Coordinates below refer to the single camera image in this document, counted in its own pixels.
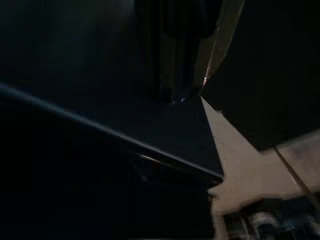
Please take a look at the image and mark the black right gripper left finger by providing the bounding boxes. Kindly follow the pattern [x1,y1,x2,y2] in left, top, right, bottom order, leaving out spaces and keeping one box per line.
[146,0,177,103]

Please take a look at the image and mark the silver fridge door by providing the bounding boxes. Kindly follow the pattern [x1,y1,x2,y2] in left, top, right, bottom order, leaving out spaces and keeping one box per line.
[201,0,247,97]

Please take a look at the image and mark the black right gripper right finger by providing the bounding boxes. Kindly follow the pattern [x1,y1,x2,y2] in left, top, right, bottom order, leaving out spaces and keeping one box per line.
[176,0,210,100]

